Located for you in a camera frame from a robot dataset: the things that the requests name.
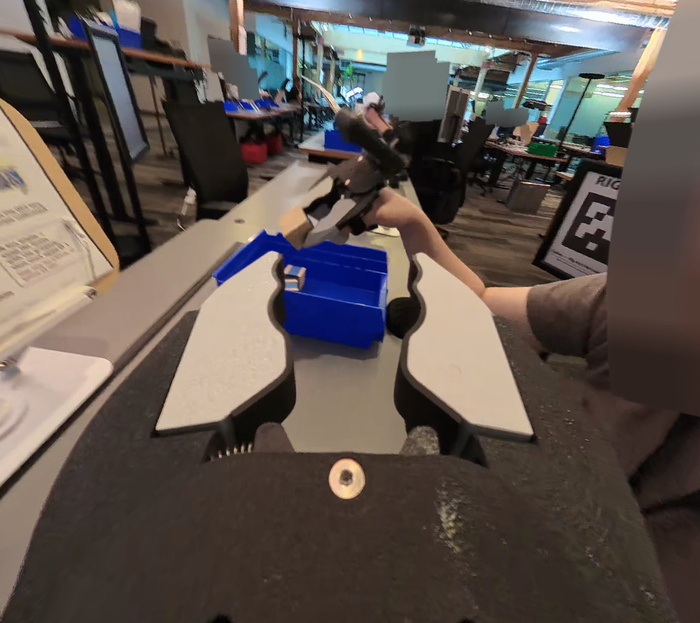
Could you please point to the blue plastic bin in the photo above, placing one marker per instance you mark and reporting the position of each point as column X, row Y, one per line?
column 339, row 140
column 339, row 316

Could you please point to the wooden table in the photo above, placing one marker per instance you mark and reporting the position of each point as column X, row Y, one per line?
column 322, row 152

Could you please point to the person's right forearm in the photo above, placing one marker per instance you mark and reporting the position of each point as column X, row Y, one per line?
column 454, row 267

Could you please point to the red plastic crate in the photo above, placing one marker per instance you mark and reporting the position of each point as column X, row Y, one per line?
column 274, row 144
column 254, row 152

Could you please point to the wooden cube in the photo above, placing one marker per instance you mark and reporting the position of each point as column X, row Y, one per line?
column 292, row 223
column 293, row 278

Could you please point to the black floor lamp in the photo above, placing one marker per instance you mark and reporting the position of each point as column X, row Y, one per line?
column 582, row 103

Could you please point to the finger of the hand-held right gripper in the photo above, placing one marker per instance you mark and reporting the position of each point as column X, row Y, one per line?
column 325, row 204
column 333, row 226

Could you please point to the framed marker sign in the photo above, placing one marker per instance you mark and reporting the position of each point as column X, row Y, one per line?
column 585, row 229

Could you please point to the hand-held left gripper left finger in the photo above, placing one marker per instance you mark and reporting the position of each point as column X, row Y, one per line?
column 229, row 360

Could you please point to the person's right hand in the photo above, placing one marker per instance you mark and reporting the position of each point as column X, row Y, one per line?
column 399, row 215

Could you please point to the printed instruction sheet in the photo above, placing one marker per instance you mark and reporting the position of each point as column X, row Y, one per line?
column 33, row 229

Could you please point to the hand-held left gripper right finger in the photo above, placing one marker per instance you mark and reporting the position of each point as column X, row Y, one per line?
column 465, row 366

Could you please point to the grey metal trash can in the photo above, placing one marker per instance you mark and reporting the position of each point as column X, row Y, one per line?
column 528, row 196

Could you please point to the black pad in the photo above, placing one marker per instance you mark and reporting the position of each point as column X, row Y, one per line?
column 402, row 316

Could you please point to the black office chair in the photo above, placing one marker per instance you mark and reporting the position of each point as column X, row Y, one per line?
column 443, row 180
column 208, row 152

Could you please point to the green plastic bin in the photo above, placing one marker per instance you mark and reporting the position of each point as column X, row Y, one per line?
column 542, row 150

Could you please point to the black framed grey board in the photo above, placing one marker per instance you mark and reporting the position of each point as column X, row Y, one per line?
column 117, row 87

